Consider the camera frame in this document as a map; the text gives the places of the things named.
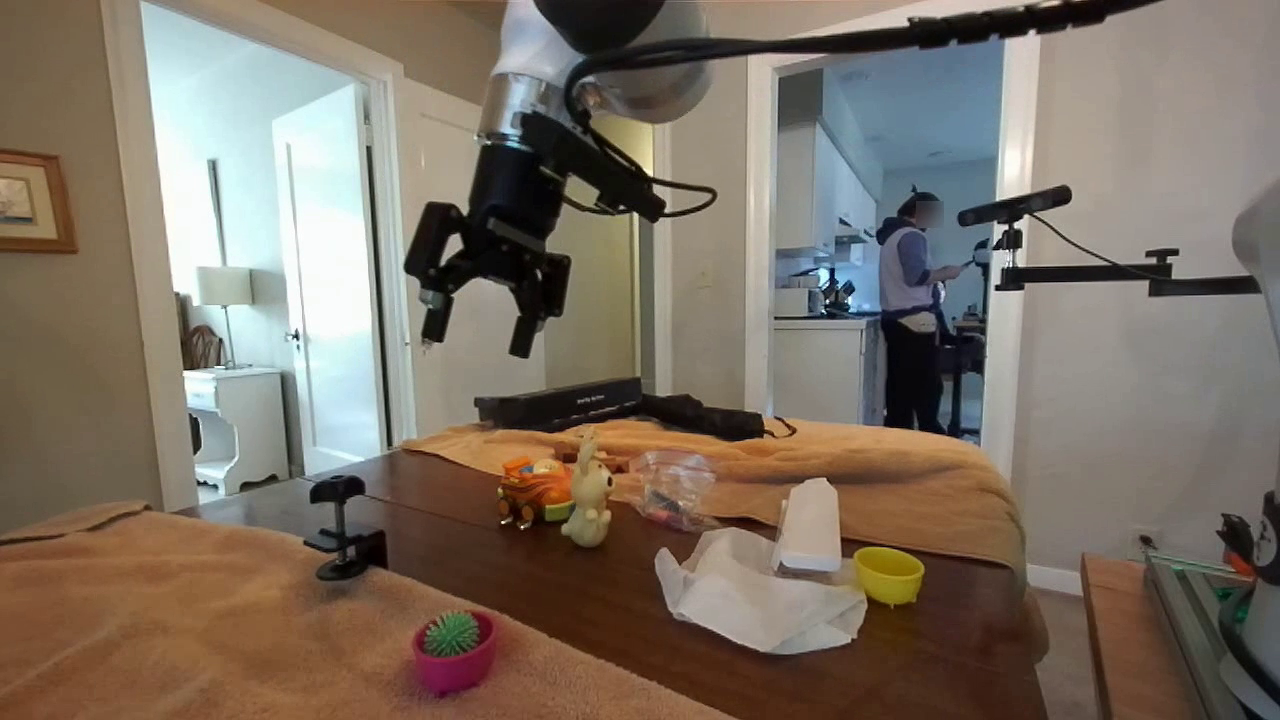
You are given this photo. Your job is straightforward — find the white cabinet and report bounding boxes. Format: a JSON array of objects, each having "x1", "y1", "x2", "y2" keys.
[{"x1": 186, "y1": 368, "x2": 290, "y2": 505}]

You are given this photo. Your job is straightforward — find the white crumpled tissue paper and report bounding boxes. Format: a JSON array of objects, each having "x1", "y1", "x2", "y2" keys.
[{"x1": 652, "y1": 528, "x2": 867, "y2": 654}]

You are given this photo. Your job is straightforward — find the wood framed landscape picture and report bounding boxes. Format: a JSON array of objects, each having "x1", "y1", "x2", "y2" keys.
[{"x1": 0, "y1": 146, "x2": 76, "y2": 256}]

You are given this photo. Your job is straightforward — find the white paper bag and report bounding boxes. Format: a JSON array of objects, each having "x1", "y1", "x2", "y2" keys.
[{"x1": 777, "y1": 477, "x2": 844, "y2": 577}]

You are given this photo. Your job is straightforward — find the black clamp object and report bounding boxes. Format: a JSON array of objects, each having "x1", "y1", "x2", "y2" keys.
[{"x1": 310, "y1": 477, "x2": 387, "y2": 581}]

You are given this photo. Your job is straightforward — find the orange towel on right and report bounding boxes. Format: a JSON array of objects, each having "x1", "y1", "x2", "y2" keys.
[{"x1": 407, "y1": 421, "x2": 1024, "y2": 570}]

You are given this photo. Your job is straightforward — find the pink cup with green ball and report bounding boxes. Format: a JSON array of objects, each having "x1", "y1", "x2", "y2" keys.
[{"x1": 412, "y1": 611, "x2": 498, "y2": 695}]

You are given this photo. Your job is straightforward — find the person in kitchen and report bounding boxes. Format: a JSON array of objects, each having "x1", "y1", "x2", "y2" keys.
[{"x1": 877, "y1": 191, "x2": 960, "y2": 432}]

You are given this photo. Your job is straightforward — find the clear plastic bag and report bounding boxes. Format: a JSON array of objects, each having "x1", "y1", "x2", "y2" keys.
[{"x1": 633, "y1": 450, "x2": 717, "y2": 532}]

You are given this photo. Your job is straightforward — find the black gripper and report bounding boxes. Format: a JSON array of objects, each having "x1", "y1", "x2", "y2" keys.
[{"x1": 404, "y1": 142, "x2": 571, "y2": 361}]

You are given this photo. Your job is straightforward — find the black keyboard case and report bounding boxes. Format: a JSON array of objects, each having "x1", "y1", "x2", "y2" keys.
[{"x1": 476, "y1": 378, "x2": 644, "y2": 427}]

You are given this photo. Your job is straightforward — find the yellow plastic bowl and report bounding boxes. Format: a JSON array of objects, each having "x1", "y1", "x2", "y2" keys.
[{"x1": 851, "y1": 547, "x2": 925, "y2": 607}]

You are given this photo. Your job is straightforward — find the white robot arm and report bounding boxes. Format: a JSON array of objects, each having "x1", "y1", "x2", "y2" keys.
[{"x1": 404, "y1": 0, "x2": 710, "y2": 354}]

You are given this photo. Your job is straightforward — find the orange tiger toy car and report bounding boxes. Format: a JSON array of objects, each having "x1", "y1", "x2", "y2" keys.
[{"x1": 498, "y1": 455, "x2": 571, "y2": 532}]

